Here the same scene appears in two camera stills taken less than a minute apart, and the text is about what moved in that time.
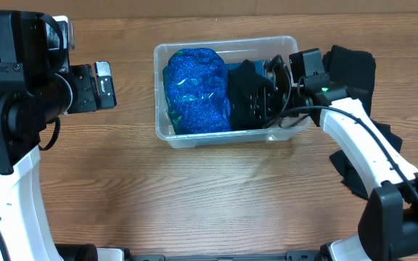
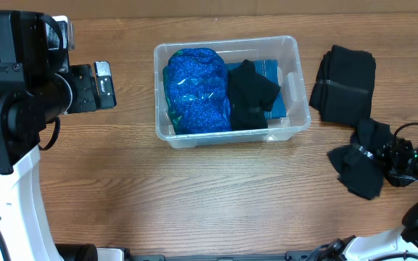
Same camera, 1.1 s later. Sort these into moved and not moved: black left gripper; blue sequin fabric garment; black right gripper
Moved: black right gripper
Not moved: black left gripper; blue sequin fabric garment
